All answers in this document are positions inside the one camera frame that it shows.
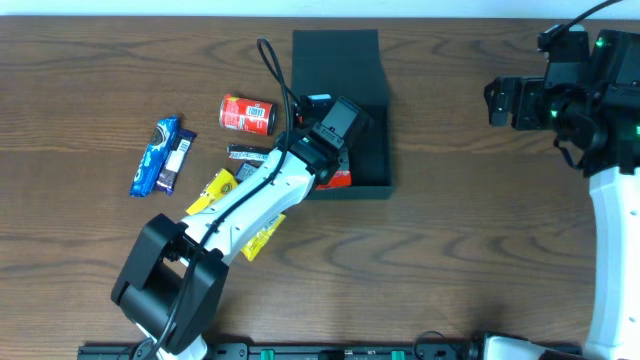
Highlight red chip bag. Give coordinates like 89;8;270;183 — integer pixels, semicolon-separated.
317;170;352;190

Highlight red soda can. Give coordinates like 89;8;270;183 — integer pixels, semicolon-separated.
219;94;276;136

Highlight black gift box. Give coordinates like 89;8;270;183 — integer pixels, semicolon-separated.
292;30;393;200

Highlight yellow snack bag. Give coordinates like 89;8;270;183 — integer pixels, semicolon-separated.
185;169;286;262

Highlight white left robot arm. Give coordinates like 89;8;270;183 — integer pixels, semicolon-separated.
111;113;371;359

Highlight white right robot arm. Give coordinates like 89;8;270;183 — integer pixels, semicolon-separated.
484;21;639;359

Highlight blue Oreo cookie pack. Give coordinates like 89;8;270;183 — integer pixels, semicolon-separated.
129;115;179;197

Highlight small blue snack packet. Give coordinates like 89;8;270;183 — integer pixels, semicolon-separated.
235;162;258;183

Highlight green candy bar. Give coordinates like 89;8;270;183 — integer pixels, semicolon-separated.
227;144;271;162

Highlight purple chocolate bar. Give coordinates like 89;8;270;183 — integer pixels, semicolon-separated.
155;129;197;195

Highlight black mounting rail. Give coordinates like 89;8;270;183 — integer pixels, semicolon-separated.
76;342;582;360

